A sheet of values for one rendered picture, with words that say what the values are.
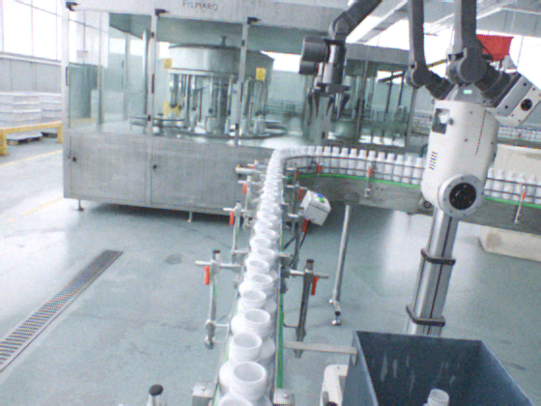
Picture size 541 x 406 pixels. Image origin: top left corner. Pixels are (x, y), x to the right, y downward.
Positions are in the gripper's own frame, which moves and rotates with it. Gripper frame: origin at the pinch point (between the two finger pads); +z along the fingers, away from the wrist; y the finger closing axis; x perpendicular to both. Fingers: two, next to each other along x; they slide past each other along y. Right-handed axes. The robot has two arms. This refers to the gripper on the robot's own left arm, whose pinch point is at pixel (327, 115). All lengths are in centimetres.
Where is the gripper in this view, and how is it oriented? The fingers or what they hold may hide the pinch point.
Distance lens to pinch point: 125.6
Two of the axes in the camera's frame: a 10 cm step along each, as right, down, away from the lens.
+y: 9.9, 1.3, 0.1
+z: -1.3, 9.6, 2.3
